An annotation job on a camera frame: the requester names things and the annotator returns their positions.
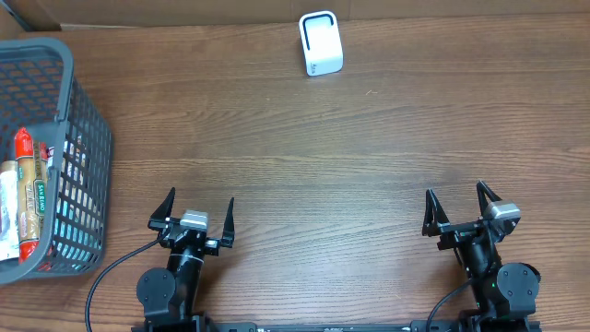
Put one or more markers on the orange spaghetti package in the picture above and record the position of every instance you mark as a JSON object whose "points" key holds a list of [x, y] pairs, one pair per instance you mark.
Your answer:
{"points": [[31, 157]]}

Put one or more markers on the beige brown snack pouch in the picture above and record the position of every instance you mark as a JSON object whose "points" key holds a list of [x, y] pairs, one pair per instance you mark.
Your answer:
{"points": [[76, 169]]}

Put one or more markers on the white barcode scanner stand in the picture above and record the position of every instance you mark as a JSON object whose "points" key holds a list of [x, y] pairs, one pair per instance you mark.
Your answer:
{"points": [[321, 43]]}

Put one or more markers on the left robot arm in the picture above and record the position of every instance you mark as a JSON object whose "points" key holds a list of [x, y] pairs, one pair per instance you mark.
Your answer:
{"points": [[168, 293]]}

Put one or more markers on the grey plastic shopping basket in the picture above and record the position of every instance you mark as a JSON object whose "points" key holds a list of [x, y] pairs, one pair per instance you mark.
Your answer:
{"points": [[39, 91]]}

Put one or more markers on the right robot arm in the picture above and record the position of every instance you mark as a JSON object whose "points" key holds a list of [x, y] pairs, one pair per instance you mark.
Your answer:
{"points": [[505, 294]]}

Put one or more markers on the white tube with gold cap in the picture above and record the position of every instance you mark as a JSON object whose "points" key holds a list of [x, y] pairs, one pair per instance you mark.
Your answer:
{"points": [[9, 210]]}

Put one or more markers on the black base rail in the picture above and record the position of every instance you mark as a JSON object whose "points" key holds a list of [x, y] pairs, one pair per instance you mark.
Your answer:
{"points": [[414, 326]]}

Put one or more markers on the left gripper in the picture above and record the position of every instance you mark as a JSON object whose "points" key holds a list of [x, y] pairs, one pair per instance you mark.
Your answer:
{"points": [[213, 248]]}

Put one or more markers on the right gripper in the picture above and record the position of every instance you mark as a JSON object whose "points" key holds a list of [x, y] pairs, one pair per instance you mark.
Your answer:
{"points": [[437, 222]]}

